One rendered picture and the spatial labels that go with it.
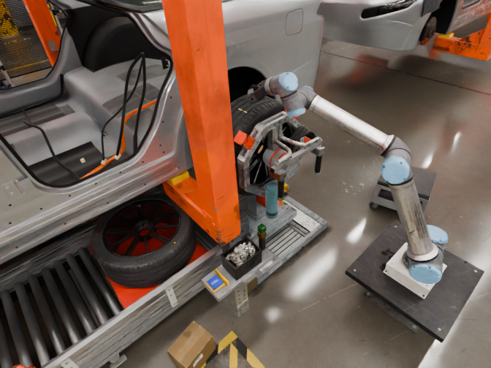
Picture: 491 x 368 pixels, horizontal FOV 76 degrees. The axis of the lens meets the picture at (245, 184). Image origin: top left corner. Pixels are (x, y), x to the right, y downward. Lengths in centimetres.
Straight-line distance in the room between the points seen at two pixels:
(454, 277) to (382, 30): 282
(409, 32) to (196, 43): 334
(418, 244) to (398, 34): 291
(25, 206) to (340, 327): 194
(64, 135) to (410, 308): 253
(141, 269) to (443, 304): 176
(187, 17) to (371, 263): 176
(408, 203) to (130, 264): 155
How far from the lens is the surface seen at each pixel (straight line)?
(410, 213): 172
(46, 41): 393
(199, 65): 130
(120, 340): 214
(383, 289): 215
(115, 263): 208
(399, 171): 158
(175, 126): 200
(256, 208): 243
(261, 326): 225
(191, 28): 126
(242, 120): 186
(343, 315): 235
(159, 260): 200
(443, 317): 218
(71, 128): 265
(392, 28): 423
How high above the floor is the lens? 204
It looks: 41 degrees down
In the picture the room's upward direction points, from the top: 4 degrees counter-clockwise
